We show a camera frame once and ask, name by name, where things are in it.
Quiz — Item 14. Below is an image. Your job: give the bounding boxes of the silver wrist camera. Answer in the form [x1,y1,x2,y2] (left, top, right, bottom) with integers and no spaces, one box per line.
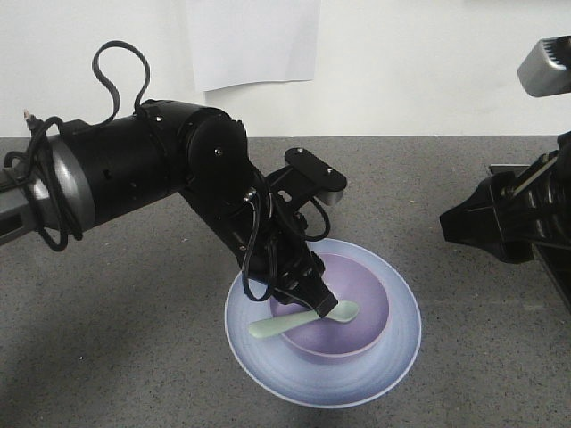
[266,147,347,210]
[517,36,570,97]

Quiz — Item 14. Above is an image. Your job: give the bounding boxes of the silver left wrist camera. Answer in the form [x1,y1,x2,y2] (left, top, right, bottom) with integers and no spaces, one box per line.
[266,147,347,210]

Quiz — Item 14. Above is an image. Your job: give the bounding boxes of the light blue plate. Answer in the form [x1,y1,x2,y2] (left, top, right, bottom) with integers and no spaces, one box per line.
[225,239,422,408]

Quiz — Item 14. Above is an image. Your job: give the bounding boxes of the black induction cooktop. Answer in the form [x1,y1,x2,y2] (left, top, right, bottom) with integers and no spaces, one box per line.
[488,163,571,309]

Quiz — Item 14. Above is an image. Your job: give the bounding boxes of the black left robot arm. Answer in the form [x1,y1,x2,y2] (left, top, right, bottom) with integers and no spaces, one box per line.
[1,100,347,317]

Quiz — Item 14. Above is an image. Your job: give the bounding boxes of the purple plastic bowl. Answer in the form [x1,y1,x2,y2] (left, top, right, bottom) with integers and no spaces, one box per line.
[278,253,390,365]

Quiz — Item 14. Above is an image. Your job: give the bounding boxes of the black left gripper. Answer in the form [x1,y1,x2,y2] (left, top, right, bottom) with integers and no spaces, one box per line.
[186,177,337,317]

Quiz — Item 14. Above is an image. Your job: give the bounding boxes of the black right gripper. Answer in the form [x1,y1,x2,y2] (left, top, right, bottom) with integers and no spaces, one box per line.
[439,131,571,264]

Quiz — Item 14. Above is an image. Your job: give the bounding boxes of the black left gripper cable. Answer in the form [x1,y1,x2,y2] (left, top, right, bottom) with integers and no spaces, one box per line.
[243,189,331,302]

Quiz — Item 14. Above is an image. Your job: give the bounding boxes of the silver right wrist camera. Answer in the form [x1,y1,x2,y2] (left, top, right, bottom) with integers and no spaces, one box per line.
[517,36,570,97]

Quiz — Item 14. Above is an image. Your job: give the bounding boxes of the mint green plastic spoon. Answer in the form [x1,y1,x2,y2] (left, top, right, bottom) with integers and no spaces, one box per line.
[248,300,360,339]

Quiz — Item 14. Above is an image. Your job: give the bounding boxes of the white paper sheet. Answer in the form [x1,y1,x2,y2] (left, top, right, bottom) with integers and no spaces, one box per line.
[186,0,321,92]

